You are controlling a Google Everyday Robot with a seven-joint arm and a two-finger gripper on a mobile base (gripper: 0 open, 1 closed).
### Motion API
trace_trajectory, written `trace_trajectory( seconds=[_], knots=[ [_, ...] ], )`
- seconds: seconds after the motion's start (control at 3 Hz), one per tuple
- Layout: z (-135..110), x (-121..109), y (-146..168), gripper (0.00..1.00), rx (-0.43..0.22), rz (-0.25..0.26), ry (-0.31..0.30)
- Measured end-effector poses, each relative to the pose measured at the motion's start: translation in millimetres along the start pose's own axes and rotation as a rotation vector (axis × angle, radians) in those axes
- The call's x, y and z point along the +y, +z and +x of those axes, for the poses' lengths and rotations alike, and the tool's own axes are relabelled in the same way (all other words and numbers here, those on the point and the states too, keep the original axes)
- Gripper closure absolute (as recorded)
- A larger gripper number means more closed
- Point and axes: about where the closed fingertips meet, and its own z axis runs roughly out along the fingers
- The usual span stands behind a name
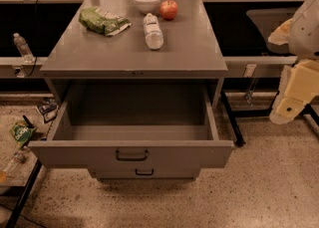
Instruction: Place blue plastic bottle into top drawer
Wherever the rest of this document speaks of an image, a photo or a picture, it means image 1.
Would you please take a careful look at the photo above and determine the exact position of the red apple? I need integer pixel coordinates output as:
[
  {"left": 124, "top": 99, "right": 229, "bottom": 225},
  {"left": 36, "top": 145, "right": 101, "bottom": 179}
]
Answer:
[{"left": 159, "top": 0, "right": 178, "bottom": 20}]

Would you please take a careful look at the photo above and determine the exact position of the upright clear bottle at left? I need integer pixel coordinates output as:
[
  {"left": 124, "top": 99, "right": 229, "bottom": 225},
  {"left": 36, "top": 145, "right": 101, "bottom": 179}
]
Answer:
[{"left": 13, "top": 33, "right": 35, "bottom": 64}]

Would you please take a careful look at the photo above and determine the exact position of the green chip bag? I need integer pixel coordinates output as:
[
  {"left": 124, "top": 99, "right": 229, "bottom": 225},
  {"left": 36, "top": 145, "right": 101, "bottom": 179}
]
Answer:
[{"left": 79, "top": 7, "right": 132, "bottom": 37}]

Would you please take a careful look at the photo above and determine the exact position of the white ceramic bowl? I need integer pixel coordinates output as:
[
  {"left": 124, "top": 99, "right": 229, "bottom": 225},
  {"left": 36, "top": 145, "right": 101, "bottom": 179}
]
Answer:
[{"left": 133, "top": 0, "right": 160, "bottom": 14}]

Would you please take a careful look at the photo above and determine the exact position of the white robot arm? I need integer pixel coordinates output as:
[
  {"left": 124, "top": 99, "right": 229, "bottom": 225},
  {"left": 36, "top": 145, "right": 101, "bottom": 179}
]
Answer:
[{"left": 268, "top": 0, "right": 319, "bottom": 124}]

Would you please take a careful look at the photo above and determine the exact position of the black table leg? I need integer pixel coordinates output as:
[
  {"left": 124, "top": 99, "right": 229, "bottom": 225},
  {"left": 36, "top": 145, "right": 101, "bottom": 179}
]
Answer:
[
  {"left": 220, "top": 91, "right": 245, "bottom": 147},
  {"left": 5, "top": 160, "right": 42, "bottom": 228}
]

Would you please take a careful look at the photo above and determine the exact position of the green snack packet on floor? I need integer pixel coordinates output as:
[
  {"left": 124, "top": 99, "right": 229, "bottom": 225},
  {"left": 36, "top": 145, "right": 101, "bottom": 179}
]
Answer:
[{"left": 10, "top": 119, "right": 36, "bottom": 148}]

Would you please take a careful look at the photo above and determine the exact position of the clear bottle on floor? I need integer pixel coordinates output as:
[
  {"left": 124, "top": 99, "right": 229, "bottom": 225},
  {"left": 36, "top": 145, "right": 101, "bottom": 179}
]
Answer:
[{"left": 0, "top": 149, "right": 29, "bottom": 183}]

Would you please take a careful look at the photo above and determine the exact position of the black table leg left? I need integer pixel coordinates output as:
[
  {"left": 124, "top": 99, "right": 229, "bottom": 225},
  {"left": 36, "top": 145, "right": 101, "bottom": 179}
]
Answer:
[{"left": 5, "top": 160, "right": 42, "bottom": 228}]

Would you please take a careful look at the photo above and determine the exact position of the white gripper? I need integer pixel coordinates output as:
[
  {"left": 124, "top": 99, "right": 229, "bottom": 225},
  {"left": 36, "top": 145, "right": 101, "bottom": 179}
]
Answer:
[{"left": 268, "top": 19, "right": 319, "bottom": 124}]

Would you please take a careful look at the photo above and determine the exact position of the grey chair seat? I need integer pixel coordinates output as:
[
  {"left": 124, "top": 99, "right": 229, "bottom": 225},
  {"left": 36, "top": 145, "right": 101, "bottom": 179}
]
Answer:
[{"left": 246, "top": 7, "right": 304, "bottom": 55}]

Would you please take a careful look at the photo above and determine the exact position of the open grey top drawer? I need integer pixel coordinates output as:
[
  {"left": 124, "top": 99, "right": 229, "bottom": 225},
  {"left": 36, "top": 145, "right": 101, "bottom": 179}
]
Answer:
[{"left": 30, "top": 83, "right": 233, "bottom": 171}]

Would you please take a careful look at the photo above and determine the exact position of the grey lower drawer front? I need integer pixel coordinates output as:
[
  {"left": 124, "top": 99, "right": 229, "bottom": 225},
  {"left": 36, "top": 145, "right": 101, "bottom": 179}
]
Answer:
[{"left": 89, "top": 168, "right": 200, "bottom": 180}]

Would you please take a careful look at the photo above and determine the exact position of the grey metal drawer cabinet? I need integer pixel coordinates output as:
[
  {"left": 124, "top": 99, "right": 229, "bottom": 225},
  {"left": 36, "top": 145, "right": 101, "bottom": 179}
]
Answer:
[{"left": 40, "top": 0, "right": 227, "bottom": 117}]

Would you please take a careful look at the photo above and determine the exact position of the black table leg right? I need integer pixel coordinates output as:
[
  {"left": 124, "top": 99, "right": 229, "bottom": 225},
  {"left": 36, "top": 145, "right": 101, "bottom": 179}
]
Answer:
[{"left": 220, "top": 91, "right": 245, "bottom": 147}]

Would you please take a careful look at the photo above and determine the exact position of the dark snack packet on floor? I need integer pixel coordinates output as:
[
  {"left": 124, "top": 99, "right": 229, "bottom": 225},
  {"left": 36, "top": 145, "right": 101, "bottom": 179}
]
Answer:
[{"left": 36, "top": 98, "right": 58, "bottom": 123}]

